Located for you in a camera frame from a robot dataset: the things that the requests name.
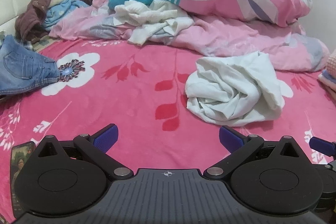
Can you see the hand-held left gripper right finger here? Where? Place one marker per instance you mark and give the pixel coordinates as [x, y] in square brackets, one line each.
[231, 138]

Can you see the smartphone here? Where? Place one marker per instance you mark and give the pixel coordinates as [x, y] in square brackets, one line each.
[19, 161]

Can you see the white button shirt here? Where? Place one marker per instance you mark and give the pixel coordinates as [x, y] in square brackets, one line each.
[231, 87]

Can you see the pale pink folded garment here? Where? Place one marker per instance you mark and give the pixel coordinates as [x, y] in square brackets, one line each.
[329, 86]

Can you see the blue denim jeans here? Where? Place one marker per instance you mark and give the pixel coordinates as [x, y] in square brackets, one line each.
[21, 66]

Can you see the brown garment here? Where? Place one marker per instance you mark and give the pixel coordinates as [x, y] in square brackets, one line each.
[29, 16]

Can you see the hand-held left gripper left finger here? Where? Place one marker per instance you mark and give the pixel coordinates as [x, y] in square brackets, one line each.
[106, 138]

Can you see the white knit garment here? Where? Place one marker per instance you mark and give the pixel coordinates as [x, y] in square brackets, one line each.
[152, 16]

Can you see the pink floral bed blanket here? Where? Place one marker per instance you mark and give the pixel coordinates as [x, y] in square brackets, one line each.
[131, 98]

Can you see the plaid cloth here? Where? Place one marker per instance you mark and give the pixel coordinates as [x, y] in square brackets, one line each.
[39, 43]

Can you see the lilac folded garment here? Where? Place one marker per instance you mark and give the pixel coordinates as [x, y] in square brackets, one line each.
[330, 75]

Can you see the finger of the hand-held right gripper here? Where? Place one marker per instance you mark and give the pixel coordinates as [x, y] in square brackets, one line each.
[321, 145]

